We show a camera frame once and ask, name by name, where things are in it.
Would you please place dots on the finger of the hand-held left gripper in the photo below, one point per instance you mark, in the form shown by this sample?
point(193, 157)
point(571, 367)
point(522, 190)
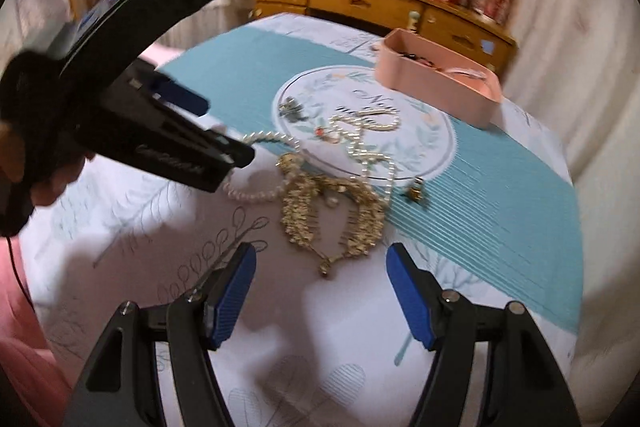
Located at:
point(182, 99)
point(170, 147)

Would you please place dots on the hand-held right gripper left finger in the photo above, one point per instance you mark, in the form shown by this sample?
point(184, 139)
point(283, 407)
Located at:
point(232, 294)

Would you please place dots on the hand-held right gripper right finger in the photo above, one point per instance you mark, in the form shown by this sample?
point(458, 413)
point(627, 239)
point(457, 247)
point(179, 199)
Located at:
point(411, 299)

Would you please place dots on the dark jewelry piece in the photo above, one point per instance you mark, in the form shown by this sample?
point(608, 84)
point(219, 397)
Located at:
point(412, 55)

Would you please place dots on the person's left hand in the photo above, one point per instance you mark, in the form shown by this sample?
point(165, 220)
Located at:
point(60, 181)

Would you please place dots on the small gold earring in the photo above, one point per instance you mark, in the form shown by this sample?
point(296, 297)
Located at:
point(416, 193)

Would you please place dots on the silver brooch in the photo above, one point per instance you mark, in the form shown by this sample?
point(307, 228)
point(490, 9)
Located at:
point(292, 109)

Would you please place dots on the teal and white printed cloth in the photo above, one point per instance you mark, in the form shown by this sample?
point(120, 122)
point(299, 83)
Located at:
point(475, 207)

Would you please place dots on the small pink ornament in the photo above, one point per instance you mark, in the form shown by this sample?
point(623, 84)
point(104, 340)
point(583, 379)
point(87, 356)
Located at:
point(327, 136)

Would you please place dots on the wooden dresser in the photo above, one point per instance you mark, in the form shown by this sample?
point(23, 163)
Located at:
point(370, 2)

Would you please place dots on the pink plastic box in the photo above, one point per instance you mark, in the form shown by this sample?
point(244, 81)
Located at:
point(425, 82)

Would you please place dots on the pink cloth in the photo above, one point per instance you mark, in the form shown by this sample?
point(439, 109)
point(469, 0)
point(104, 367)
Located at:
point(25, 367)

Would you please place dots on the small figurine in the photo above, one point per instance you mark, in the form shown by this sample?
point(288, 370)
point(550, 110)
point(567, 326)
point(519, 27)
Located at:
point(413, 22)

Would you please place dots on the white curtain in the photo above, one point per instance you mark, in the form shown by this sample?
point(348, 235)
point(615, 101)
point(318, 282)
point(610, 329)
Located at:
point(560, 57)

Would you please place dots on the printed canister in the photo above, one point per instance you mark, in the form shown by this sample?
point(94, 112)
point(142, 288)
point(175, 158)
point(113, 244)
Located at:
point(492, 1)

